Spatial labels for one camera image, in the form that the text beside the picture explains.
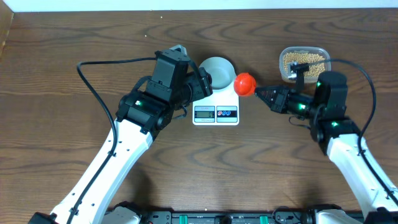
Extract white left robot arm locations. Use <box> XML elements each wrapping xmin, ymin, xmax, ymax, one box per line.
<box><xmin>29</xmin><ymin>68</ymin><xmax>212</xmax><ymax>223</ymax></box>

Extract soybeans in container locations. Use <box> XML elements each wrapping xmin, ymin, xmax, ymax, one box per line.
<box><xmin>282</xmin><ymin>52</ymin><xmax>326</xmax><ymax>78</ymax></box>

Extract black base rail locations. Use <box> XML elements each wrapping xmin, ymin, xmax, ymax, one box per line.
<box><xmin>105</xmin><ymin>202</ymin><xmax>364</xmax><ymax>224</ymax></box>

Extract red plastic scoop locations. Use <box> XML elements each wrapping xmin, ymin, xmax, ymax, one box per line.
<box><xmin>233</xmin><ymin>72</ymin><xmax>257</xmax><ymax>96</ymax></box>

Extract white digital kitchen scale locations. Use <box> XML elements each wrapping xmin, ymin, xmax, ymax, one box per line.
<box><xmin>192</xmin><ymin>79</ymin><xmax>240</xmax><ymax>126</ymax></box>

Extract grey plastic bowl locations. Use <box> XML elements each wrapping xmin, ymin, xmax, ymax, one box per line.
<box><xmin>200</xmin><ymin>57</ymin><xmax>236</xmax><ymax>91</ymax></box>

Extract clear plastic container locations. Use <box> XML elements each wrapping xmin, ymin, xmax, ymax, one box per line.
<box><xmin>279</xmin><ymin>46</ymin><xmax>332</xmax><ymax>84</ymax></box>

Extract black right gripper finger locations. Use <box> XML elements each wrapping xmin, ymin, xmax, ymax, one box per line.
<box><xmin>254</xmin><ymin>85</ymin><xmax>281</xmax><ymax>95</ymax></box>
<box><xmin>256</xmin><ymin>93</ymin><xmax>274</xmax><ymax>108</ymax></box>

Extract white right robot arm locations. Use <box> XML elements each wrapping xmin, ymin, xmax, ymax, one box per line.
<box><xmin>254</xmin><ymin>71</ymin><xmax>397</xmax><ymax>223</ymax></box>

